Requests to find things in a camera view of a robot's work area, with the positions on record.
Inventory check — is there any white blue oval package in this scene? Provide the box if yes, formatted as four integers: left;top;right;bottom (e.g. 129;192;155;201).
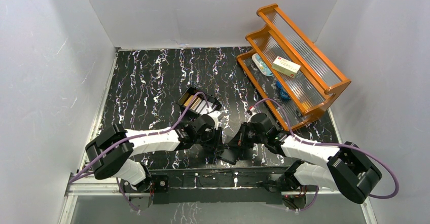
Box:
252;53;273;77

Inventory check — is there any blue small object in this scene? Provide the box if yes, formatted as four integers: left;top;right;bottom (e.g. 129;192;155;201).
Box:
275;81;291;101

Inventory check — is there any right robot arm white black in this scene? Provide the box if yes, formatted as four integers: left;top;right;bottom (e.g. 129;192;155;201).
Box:
222;113;382;204

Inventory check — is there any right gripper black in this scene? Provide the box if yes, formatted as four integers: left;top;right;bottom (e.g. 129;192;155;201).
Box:
228;122;267;148

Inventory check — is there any black aluminium base frame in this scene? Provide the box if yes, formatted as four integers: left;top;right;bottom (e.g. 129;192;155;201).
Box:
65;167;370;206

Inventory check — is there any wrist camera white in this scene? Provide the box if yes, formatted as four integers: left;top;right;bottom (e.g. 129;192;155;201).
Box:
208;110;223;128
246;106;258;116

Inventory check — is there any black box of cards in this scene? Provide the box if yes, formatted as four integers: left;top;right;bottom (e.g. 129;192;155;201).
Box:
176;87;222;119

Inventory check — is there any orange wooden shelf rack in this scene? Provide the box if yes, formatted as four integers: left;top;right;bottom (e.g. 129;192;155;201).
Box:
237;4;351;130

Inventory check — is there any cream cardboard box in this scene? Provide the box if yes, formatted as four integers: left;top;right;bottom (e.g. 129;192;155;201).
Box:
271;56;301;78

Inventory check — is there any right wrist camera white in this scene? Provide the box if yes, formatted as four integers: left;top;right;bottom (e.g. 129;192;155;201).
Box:
246;106;258;116

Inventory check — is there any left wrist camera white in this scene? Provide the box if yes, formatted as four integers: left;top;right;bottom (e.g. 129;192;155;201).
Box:
208;110;223;128

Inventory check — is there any black card holder wallet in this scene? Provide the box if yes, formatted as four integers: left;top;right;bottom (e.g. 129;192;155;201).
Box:
217;146;248;165

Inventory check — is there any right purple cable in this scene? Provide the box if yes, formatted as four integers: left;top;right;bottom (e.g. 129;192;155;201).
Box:
247;98;401;200

